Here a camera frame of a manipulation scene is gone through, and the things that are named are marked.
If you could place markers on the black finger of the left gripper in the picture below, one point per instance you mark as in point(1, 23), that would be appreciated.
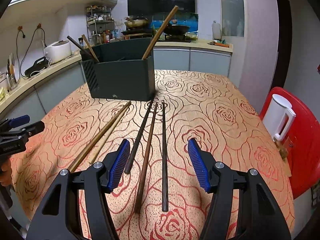
point(33, 129)

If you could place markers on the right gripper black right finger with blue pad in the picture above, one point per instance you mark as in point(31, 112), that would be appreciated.
point(259, 215)

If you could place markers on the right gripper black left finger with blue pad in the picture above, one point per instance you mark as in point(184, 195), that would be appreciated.
point(59, 213)

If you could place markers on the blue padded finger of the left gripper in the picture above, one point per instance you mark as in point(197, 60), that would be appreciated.
point(17, 122)

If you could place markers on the reddish brown chopstick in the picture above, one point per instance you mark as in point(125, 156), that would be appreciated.
point(140, 191)

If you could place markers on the dark brown chopstick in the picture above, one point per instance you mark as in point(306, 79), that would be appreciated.
point(137, 141)

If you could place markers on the black long chopstick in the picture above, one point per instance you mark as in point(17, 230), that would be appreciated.
point(165, 195)

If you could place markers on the light brown wooden chopstick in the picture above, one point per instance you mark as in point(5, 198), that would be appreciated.
point(159, 32)

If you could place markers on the pale bamboo chopstick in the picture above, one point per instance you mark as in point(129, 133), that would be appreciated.
point(109, 132)

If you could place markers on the lower kitchen cabinets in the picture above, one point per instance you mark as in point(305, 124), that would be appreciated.
point(38, 95)

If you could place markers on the left hand holding gripper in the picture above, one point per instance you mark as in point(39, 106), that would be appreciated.
point(6, 172)

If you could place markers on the countertop utensil jar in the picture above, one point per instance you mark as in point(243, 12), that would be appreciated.
point(11, 79)

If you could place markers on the black small appliance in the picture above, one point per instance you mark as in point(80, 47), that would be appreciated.
point(39, 65)

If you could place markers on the rose patterned tablecloth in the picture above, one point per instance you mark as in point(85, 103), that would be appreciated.
point(206, 107)

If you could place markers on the white rice cooker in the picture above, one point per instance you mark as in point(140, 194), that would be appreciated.
point(58, 51)

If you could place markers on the red plastic chair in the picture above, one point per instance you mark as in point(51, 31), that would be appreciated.
point(303, 135)

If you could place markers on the brown chopstick in holder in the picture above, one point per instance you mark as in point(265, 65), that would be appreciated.
point(90, 47)

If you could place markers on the white electric kettle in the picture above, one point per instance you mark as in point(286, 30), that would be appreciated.
point(279, 117)

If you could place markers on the dark green utensil holder box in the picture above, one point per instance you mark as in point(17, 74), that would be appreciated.
point(121, 73)

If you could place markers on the metal spice rack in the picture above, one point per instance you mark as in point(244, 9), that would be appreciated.
point(100, 24)

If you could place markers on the clay pot with lid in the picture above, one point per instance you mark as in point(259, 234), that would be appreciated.
point(138, 23)

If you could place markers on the black gas stove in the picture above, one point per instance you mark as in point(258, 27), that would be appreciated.
point(163, 37)

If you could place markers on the black wok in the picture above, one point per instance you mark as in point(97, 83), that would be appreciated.
point(176, 29)

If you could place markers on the orange cloth on counter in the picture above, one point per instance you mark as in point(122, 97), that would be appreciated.
point(220, 44)

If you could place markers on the white plastic bottle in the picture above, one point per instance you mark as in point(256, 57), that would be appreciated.
point(216, 29)

